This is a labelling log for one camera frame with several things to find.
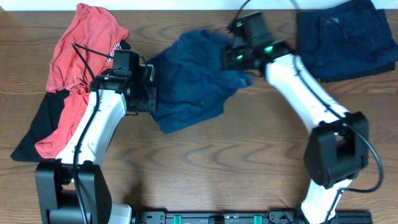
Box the red t-shirt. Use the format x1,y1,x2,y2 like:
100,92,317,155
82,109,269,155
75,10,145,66
35,3,129,159

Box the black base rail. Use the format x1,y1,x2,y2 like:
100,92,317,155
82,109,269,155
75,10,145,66
130,210,373,224

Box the navy blue shorts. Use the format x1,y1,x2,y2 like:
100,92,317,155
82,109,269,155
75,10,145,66
148,30,252,134

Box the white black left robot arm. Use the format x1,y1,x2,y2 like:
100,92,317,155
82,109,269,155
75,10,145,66
35,64,157,223

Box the folded navy shorts stack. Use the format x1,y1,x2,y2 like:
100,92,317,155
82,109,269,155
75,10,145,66
296,0,397,82

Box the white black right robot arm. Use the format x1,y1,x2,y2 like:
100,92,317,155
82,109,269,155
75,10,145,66
221,38,373,223

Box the black garment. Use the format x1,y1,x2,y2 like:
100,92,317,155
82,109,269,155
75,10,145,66
10,39,132,163

